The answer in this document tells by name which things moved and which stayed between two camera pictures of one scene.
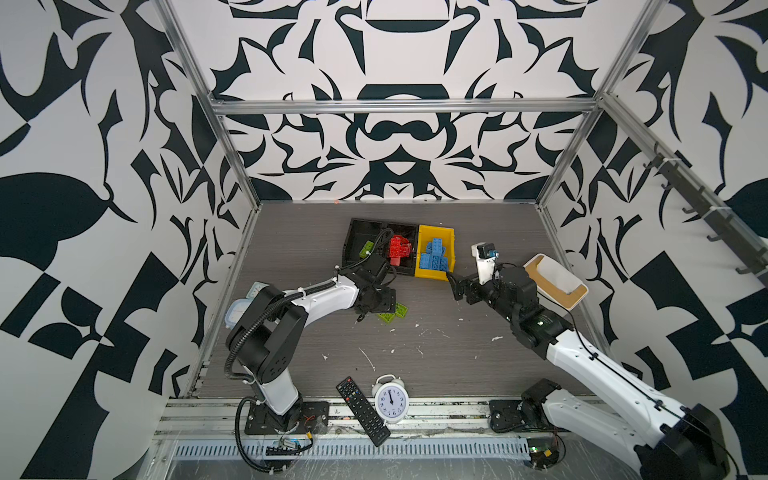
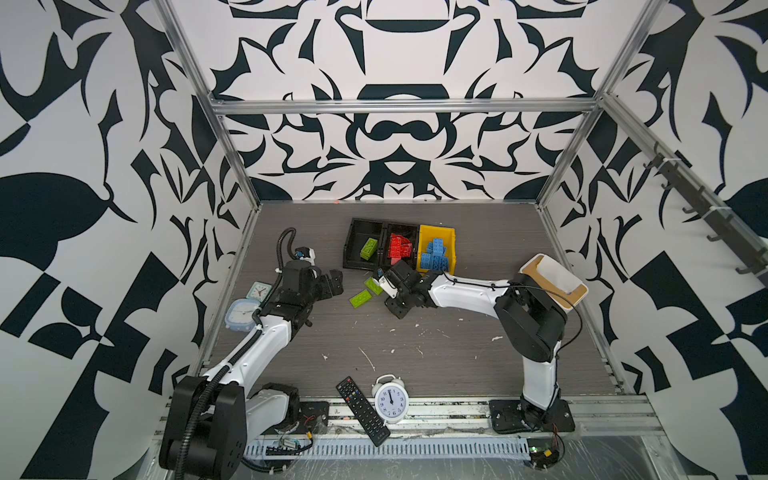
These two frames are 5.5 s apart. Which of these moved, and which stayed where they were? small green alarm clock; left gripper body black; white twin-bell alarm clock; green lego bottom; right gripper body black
Moved: right gripper body black; left gripper body black
Stayed: white twin-bell alarm clock; small green alarm clock; green lego bottom
